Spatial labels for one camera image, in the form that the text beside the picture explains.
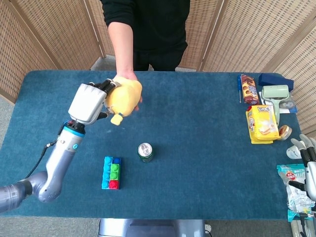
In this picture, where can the person's black-clothed torso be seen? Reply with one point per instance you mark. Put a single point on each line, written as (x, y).
(158, 29)

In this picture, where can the yellow plush toy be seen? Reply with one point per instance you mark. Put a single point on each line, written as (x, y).
(126, 98)

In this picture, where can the dark blue box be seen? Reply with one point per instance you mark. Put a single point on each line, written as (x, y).
(274, 79)

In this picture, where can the colourful toy block set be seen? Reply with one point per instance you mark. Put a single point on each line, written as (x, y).
(120, 172)

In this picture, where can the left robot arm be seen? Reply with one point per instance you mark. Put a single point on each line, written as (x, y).
(61, 153)

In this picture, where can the green Tsingtao beer can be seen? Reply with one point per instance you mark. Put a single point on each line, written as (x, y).
(145, 152)

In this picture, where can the pale green lint roller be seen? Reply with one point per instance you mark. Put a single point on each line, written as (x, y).
(274, 92)

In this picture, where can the person's right hand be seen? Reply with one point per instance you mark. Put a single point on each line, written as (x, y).
(126, 74)

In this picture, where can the yellow biscuit pack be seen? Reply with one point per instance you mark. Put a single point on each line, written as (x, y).
(261, 126)

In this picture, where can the person's right forearm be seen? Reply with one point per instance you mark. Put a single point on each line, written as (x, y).
(122, 49)

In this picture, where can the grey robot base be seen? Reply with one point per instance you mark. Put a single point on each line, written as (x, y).
(148, 228)

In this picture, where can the light blue long block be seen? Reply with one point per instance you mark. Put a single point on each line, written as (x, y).
(106, 170)

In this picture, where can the blue table cloth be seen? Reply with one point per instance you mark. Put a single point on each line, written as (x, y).
(197, 148)

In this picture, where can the white blue snack bag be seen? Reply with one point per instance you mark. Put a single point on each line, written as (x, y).
(296, 197)

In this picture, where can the brown tape roll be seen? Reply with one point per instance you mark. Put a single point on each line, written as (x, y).
(286, 132)

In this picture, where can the grey disc blister pack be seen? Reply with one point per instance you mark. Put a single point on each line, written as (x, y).
(288, 105)

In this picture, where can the wicker folding screen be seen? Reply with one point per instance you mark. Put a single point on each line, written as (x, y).
(54, 37)
(259, 34)

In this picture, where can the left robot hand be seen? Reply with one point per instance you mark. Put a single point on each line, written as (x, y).
(86, 103)

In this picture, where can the red toy block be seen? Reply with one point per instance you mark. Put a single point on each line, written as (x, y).
(113, 184)

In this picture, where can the brown cookie box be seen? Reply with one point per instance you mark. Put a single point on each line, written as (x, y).
(249, 90)

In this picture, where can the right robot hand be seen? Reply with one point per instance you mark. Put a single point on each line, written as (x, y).
(310, 172)

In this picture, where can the green toy block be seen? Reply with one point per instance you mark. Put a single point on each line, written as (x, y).
(114, 171)

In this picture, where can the white rounded object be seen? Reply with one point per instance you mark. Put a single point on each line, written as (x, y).
(293, 152)

